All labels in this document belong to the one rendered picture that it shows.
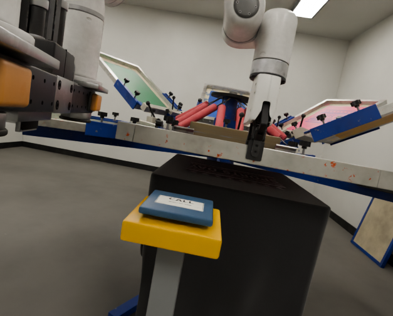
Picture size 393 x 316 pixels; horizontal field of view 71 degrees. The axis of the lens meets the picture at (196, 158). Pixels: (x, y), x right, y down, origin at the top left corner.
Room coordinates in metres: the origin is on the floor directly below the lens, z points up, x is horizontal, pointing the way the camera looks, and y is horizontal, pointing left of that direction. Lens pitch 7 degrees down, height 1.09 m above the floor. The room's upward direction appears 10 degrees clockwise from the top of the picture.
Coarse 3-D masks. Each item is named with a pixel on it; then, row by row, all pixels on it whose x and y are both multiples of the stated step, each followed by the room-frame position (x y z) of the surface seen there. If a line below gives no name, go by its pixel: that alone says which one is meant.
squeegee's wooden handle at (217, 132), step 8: (192, 128) 1.16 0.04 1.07; (200, 128) 1.16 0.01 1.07; (208, 128) 1.16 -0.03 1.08; (216, 128) 1.16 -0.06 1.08; (224, 128) 1.16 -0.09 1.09; (208, 136) 1.16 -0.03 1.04; (216, 136) 1.15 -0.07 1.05; (224, 136) 1.15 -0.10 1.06; (232, 136) 1.15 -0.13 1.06; (240, 136) 1.15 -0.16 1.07; (272, 136) 1.15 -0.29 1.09; (272, 144) 1.15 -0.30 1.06
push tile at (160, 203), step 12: (156, 192) 0.43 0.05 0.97; (168, 192) 0.44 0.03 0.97; (144, 204) 0.36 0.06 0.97; (156, 204) 0.37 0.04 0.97; (168, 204) 0.38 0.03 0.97; (180, 204) 0.39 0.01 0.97; (192, 204) 0.40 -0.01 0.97; (204, 204) 0.41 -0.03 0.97; (168, 216) 0.35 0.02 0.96; (180, 216) 0.35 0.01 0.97; (192, 216) 0.35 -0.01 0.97; (204, 216) 0.36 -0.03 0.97
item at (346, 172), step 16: (128, 128) 0.58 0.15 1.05; (144, 128) 0.58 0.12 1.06; (160, 144) 0.57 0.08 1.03; (176, 144) 0.57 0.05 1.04; (192, 144) 0.57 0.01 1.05; (208, 144) 0.57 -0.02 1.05; (224, 144) 0.57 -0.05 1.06; (240, 144) 0.57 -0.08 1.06; (240, 160) 0.57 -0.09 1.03; (272, 160) 0.56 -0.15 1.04; (288, 160) 0.56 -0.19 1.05; (304, 160) 0.56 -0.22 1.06; (320, 160) 0.56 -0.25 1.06; (320, 176) 0.56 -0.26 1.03; (336, 176) 0.56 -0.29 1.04; (352, 176) 0.56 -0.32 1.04; (368, 176) 0.56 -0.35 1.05; (384, 176) 0.55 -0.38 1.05
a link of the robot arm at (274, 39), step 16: (272, 16) 0.57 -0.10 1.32; (288, 16) 0.57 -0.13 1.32; (224, 32) 0.60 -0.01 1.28; (272, 32) 0.57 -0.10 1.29; (288, 32) 0.57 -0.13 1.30; (240, 48) 0.63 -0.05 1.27; (256, 48) 0.59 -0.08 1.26; (272, 48) 0.56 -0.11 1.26; (288, 48) 0.57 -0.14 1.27; (288, 64) 0.58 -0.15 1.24
